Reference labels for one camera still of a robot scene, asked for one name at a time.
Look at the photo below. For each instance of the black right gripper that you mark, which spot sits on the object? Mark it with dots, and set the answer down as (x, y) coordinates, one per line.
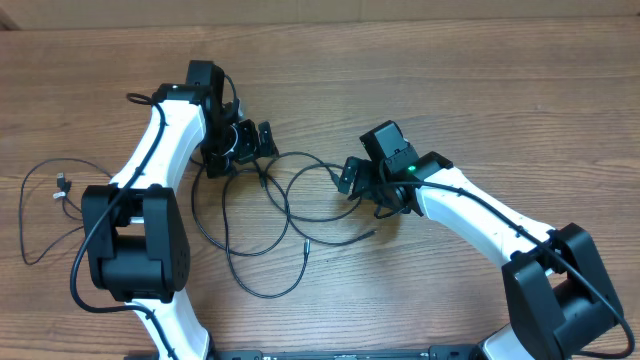
(364, 191)

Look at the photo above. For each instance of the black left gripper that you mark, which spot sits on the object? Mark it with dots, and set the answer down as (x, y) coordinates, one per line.
(251, 148)

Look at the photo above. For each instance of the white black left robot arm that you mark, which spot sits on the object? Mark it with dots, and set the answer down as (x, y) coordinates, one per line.
(135, 239)

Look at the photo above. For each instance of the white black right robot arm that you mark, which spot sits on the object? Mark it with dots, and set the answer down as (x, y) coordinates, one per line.
(559, 295)

